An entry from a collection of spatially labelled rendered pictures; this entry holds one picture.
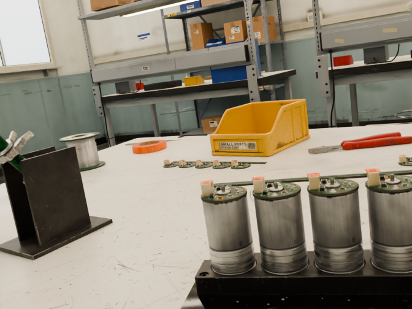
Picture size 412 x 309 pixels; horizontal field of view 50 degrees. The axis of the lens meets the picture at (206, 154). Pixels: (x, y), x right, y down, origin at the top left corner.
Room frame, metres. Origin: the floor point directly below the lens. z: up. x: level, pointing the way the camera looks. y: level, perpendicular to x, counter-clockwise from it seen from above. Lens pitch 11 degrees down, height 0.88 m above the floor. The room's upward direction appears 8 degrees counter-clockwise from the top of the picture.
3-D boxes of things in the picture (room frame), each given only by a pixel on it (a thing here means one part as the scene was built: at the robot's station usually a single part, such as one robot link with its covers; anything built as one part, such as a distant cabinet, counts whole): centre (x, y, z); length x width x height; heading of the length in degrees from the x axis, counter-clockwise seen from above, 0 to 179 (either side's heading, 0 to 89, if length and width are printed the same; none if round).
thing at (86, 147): (0.69, 0.19, 0.78); 0.06 x 0.06 x 0.05
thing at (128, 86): (3.52, 0.54, 0.80); 0.15 x 0.12 x 0.10; 168
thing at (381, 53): (2.56, -1.04, 0.80); 0.15 x 0.12 x 0.10; 150
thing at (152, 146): (0.76, 0.09, 0.76); 0.06 x 0.06 x 0.01
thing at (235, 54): (3.14, 0.21, 0.90); 1.30 x 0.06 x 0.12; 59
